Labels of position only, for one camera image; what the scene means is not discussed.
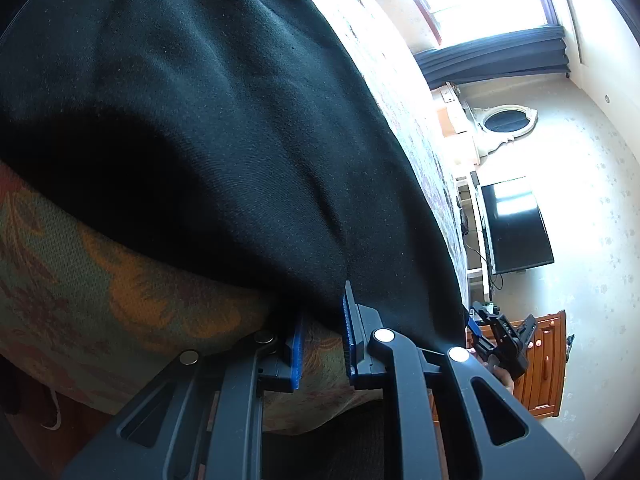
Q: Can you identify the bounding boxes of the white oval vanity mirror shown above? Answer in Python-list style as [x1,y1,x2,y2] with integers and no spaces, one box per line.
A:
[472,104,538,150]

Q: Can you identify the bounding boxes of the white vanity table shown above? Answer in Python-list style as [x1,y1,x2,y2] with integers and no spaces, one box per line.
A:
[434,82,485,166]

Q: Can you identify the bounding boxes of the orange wooden cabinet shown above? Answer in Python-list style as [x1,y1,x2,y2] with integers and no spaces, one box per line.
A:
[515,310,569,418]

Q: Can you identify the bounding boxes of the dark blue curtain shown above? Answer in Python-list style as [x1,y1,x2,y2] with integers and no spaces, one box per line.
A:
[415,25,572,86]

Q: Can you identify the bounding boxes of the floral bedspread bed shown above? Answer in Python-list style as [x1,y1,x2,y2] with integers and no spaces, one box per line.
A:
[0,0,471,436]

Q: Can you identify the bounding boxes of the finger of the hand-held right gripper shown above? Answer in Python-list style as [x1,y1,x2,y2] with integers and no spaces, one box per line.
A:
[466,301,493,340]

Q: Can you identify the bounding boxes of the person's right hand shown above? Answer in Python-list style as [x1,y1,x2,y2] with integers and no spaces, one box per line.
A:
[491,365,517,397]

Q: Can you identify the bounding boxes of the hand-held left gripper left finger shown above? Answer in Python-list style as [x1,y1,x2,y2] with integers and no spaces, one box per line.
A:
[60,312,308,480]

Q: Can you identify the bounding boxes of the black television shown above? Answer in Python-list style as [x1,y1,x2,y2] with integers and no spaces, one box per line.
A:
[477,176,556,276]

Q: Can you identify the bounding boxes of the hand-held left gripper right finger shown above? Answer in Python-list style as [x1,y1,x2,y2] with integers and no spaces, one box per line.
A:
[341,281,586,480]

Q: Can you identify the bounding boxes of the white cord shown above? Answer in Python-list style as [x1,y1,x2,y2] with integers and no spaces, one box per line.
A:
[41,385,63,431]

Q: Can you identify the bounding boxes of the black pants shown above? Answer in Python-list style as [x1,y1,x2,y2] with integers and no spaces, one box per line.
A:
[0,0,471,356]

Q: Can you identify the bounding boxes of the white television stand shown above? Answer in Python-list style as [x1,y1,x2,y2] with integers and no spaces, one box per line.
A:
[454,170,497,302]

